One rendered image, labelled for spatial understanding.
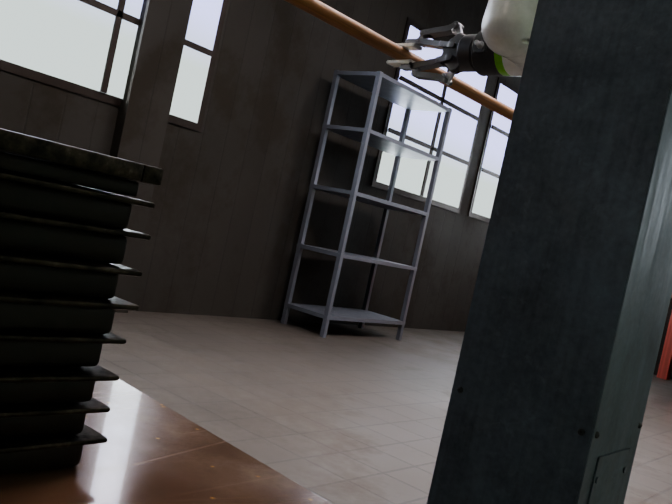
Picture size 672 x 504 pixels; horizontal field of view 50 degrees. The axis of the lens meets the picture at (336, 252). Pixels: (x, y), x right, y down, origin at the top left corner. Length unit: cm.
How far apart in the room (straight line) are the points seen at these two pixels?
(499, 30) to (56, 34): 339
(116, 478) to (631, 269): 65
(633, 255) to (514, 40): 53
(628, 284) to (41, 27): 382
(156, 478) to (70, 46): 403
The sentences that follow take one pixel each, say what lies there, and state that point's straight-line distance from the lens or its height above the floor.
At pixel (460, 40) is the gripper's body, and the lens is 157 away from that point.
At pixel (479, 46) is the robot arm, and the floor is 119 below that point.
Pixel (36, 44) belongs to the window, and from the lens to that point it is 439.
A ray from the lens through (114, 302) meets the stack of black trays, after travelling 50.
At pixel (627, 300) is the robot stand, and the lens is 96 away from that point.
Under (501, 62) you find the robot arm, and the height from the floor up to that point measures 116.
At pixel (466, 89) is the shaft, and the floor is 119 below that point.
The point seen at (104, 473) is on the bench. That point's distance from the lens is 54.
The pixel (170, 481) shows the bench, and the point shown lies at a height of 58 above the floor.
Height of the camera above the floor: 77
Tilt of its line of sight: 1 degrees down
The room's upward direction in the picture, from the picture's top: 12 degrees clockwise
